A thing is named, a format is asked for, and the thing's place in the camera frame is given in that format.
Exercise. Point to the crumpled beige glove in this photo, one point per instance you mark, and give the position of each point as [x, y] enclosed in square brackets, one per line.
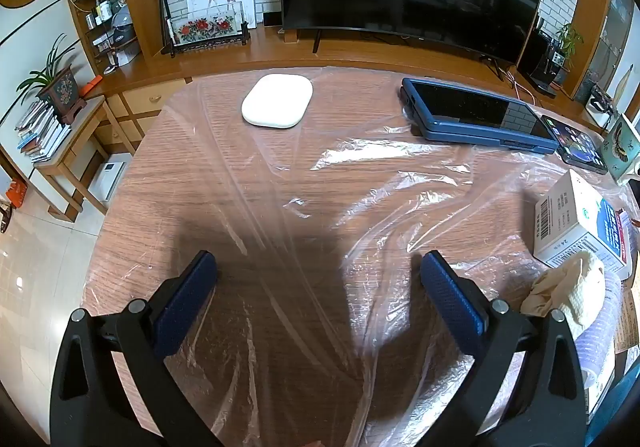
[575, 287]

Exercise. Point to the tablet in blue case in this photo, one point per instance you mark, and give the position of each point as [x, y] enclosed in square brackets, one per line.
[465, 107]

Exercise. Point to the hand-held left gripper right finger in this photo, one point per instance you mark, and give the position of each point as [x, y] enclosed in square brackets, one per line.
[452, 302]

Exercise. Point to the white floor appliance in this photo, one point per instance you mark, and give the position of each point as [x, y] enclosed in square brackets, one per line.
[107, 174]

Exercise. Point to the patterned ceramic mug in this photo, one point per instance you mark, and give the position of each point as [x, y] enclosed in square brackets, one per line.
[620, 147]

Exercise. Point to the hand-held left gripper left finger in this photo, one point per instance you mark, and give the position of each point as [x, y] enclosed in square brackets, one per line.
[185, 307]

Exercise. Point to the orange object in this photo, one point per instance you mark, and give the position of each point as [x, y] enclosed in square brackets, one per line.
[91, 84]

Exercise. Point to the wooden television cabinet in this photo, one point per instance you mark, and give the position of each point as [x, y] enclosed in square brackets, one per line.
[280, 49]

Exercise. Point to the wooden side table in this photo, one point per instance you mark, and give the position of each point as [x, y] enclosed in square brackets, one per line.
[82, 124]

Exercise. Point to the potted orchid plant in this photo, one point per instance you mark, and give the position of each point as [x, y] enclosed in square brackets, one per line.
[62, 92]

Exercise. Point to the small green potted plant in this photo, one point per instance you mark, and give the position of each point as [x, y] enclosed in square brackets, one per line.
[570, 39]

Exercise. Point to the white cardboard box blue label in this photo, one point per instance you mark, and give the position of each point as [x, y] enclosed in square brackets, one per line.
[565, 217]

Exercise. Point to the floral glass screen on stand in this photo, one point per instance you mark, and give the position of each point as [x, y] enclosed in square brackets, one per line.
[205, 27]

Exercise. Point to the black smartphone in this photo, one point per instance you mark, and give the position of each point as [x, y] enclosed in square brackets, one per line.
[575, 142]

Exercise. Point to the white plastic container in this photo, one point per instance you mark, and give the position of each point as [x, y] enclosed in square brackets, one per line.
[277, 101]

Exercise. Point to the black coffee machine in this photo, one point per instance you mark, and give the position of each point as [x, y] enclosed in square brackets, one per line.
[542, 57]

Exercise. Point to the stack of books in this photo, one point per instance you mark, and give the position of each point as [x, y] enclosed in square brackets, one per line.
[40, 134]

